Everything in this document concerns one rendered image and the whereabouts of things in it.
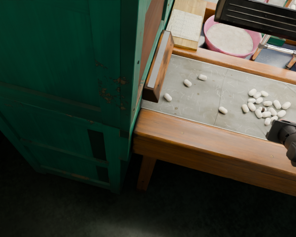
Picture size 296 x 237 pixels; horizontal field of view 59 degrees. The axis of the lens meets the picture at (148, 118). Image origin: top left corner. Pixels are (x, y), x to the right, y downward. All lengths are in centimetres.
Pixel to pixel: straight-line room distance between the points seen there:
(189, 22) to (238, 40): 25
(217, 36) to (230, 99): 35
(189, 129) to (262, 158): 27
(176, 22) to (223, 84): 35
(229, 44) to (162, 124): 55
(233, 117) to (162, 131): 29
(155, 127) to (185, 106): 16
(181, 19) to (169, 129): 56
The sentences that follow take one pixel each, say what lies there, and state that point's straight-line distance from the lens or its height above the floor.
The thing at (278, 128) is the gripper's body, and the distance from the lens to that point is 85.
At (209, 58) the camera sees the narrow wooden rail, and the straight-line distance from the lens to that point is 115.
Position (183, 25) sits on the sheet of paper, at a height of 78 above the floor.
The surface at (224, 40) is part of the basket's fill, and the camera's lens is 130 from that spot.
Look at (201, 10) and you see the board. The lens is 135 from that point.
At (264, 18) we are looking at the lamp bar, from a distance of 87.
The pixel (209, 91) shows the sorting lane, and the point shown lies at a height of 74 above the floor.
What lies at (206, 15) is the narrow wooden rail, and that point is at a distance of 142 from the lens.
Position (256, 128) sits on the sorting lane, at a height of 74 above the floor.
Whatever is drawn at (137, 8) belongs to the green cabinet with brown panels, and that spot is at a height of 128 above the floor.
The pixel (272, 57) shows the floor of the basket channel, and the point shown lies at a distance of 142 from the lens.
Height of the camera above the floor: 156
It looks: 60 degrees down
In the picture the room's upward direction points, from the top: 11 degrees clockwise
